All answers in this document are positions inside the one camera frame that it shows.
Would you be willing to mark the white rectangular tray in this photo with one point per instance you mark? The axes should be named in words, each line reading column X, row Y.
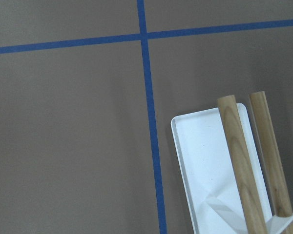
column 210, row 185

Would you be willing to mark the wooden rod near tray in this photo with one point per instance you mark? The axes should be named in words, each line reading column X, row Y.
column 241, row 164

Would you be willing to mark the wooden rod far side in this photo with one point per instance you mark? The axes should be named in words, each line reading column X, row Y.
column 274, row 173

